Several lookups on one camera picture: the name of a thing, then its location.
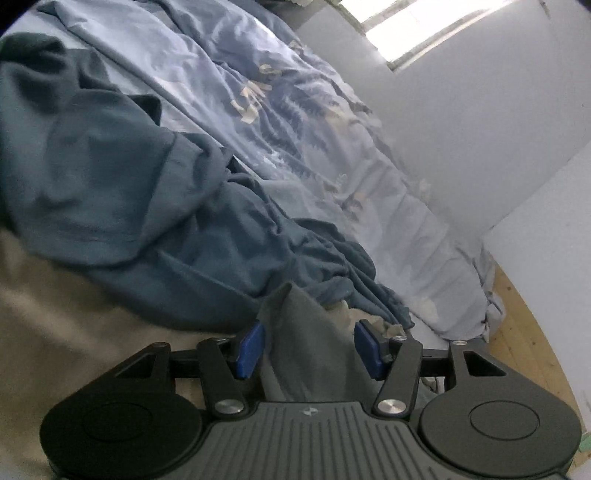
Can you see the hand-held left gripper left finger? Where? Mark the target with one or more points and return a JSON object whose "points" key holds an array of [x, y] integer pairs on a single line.
{"points": [[249, 351]]}

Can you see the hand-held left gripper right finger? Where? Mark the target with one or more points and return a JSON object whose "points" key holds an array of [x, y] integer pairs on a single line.
{"points": [[369, 351]]}

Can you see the green t-shirt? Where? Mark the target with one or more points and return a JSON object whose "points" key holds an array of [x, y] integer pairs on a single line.
{"points": [[314, 350]]}

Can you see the beige shirt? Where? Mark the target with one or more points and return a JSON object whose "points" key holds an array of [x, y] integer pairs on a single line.
{"points": [[69, 332]]}

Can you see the dark blue shirt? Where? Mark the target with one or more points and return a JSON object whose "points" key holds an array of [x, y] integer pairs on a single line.
{"points": [[138, 194]]}

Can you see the small beige cloth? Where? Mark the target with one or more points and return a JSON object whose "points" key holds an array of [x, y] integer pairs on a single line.
{"points": [[383, 328]]}

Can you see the wooden headboard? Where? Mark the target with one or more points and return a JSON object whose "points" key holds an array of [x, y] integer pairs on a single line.
{"points": [[521, 332]]}

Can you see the printed blue duvet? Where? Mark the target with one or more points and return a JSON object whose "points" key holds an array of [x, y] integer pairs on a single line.
{"points": [[295, 120]]}

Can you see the window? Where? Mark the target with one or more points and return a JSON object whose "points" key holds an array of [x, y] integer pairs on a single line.
{"points": [[415, 27]]}

